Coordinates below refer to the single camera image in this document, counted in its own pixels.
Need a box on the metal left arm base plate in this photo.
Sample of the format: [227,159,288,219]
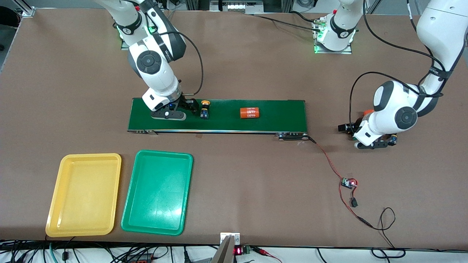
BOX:
[313,18,353,54]

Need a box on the red clip lead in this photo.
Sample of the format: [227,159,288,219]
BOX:
[252,247,283,263]

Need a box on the black cable to base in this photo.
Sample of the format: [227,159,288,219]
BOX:
[252,11,322,31]

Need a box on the aluminium frame rack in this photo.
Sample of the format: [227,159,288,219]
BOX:
[185,0,293,14]

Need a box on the aluminium corner profile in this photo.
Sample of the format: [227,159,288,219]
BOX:
[13,0,35,17]

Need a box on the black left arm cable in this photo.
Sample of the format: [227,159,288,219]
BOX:
[349,11,445,128]

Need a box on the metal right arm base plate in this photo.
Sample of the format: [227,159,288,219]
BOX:
[121,11,163,51]

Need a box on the green conveyor belt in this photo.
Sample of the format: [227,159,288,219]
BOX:
[127,98,310,141]

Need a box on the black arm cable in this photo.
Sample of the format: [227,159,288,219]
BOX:
[349,11,445,128]
[157,31,204,97]

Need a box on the yellow plastic tray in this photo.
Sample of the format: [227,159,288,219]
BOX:
[45,153,122,237]

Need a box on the thin black looped cable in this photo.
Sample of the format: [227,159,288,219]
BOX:
[371,207,406,258]

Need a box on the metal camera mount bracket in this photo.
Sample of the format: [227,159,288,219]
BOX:
[211,232,241,263]

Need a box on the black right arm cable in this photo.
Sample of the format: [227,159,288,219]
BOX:
[157,31,204,97]

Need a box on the green plastic tray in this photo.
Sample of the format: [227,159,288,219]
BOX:
[121,150,193,236]

